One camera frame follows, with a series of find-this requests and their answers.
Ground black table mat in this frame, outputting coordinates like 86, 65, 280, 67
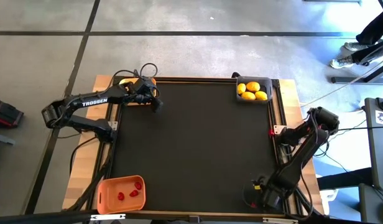
112, 79, 284, 215

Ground grey cabinet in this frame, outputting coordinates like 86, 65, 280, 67
358, 97, 383, 224

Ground orange plastic basket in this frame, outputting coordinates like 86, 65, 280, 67
96, 175, 147, 215

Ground person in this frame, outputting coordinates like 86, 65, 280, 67
330, 11, 383, 69

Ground translucent grey plastic bin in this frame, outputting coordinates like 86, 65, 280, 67
235, 75, 274, 103

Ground black floor cable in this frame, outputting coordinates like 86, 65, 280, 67
315, 124, 383, 175

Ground silver frame bracket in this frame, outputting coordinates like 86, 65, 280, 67
90, 213, 126, 222
262, 217, 300, 224

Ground grey floor object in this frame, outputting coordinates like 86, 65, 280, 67
0, 132, 17, 147

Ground red and black case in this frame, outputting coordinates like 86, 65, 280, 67
0, 97, 25, 128

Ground yellow plastic basket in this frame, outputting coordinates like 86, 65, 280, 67
118, 77, 157, 106

